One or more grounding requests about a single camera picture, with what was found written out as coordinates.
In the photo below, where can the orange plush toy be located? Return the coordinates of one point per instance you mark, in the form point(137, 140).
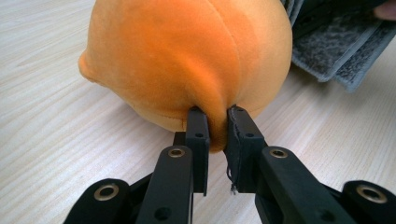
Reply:
point(186, 53)

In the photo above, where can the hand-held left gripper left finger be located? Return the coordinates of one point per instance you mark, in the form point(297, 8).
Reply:
point(199, 146)

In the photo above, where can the grey fuzzy cloth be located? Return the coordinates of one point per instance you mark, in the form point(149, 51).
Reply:
point(336, 53)

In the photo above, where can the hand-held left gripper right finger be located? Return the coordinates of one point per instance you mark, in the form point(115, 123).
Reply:
point(244, 149)

